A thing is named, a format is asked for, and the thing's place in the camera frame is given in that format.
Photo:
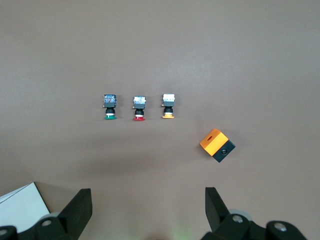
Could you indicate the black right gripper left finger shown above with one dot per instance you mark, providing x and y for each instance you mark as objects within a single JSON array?
[{"x": 72, "y": 215}]

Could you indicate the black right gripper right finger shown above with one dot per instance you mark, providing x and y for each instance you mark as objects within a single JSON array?
[{"x": 220, "y": 217}]

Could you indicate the yellow push button switch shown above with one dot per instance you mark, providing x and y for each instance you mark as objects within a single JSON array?
[{"x": 168, "y": 101}]

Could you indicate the white drawer cabinet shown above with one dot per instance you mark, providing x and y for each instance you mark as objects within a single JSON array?
[{"x": 20, "y": 205}]

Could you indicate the orange cube block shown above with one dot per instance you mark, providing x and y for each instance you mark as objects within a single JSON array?
[{"x": 212, "y": 142}]

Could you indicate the green push button switch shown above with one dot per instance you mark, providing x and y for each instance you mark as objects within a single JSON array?
[{"x": 110, "y": 101}]

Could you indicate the red push button switch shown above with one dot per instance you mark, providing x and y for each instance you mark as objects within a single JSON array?
[{"x": 139, "y": 103}]

